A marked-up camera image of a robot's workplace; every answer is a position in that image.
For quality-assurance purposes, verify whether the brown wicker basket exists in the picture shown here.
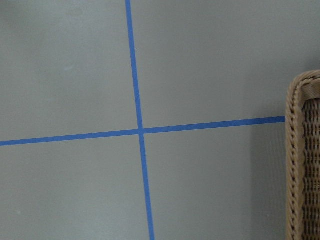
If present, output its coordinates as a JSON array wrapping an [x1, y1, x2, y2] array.
[[285, 70, 320, 240]]

